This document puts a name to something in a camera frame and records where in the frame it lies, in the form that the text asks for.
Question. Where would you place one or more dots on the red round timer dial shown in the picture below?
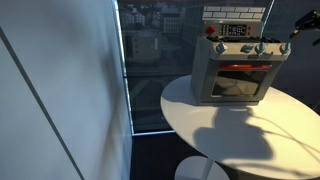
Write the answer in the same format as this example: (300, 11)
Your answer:
(210, 30)

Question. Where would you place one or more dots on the grey toy stove oven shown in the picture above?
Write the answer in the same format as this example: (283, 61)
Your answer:
(235, 27)

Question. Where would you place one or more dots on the round white table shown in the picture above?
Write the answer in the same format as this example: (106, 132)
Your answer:
(278, 138)

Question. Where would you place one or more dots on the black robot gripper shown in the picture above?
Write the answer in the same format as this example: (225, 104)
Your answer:
(310, 21)

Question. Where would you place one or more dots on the red oven door handle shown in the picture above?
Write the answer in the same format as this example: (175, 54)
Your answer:
(244, 67)

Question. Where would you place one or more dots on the white table pedestal base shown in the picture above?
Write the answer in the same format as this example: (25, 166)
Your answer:
(199, 168)

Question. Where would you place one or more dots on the blue stove knob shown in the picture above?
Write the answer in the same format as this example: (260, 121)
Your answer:
(220, 48)
(260, 48)
(285, 48)
(247, 48)

